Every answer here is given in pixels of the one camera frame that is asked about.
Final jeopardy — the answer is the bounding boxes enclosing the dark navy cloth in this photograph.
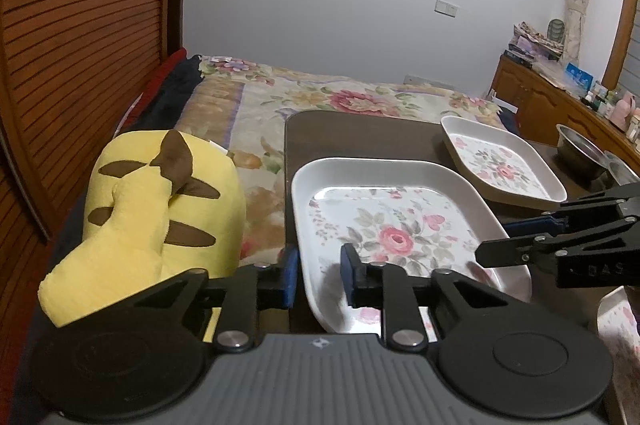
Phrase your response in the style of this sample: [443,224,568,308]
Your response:
[135,55,203,133]

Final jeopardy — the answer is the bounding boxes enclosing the blue box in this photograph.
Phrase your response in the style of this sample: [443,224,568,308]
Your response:
[565,64,593,93]

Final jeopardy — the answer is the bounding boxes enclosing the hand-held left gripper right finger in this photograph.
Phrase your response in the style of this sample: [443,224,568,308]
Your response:
[340,242,525,352]

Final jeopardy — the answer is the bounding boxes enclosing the yellow plush toy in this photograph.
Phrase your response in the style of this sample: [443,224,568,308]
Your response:
[39,129,247,328]

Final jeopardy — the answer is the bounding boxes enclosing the grey window blinds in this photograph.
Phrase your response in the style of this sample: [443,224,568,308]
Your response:
[620,0,640,96]

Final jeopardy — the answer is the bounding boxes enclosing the wooden window frame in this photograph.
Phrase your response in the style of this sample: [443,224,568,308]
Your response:
[602,0,640,91]

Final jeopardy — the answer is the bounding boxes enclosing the large steel bowl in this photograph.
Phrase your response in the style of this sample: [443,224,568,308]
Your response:
[602,150,640,186]

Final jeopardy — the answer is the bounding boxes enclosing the bundle of printed papers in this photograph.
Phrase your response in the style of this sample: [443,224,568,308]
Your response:
[507,21,566,66]

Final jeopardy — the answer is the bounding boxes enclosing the red pillow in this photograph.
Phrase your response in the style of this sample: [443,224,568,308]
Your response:
[122,48,188,126]

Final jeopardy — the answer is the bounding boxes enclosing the pink thermos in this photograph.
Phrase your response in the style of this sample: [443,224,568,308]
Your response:
[611,94,638,131]

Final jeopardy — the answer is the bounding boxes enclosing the floral cloth at right edge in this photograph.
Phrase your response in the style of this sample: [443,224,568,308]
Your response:
[597,286,640,386]

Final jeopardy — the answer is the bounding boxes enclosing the floral bed blanket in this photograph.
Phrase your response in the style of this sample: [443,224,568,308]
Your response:
[175,55,506,266]

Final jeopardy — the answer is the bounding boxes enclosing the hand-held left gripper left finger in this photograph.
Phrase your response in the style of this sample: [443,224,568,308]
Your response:
[130,245,301,354]

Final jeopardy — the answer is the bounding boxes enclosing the wooden cabinet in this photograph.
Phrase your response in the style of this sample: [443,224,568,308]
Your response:
[490,54,640,151]

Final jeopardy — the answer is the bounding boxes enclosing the large floral white plate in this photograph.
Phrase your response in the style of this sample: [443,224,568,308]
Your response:
[291,158,532,335]

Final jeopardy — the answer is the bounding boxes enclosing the medium floral white plate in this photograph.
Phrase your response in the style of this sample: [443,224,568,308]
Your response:
[440,115,568,210]

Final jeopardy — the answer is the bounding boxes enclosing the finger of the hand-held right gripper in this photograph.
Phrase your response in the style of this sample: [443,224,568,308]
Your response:
[504,182,640,238]
[475,217,640,269]

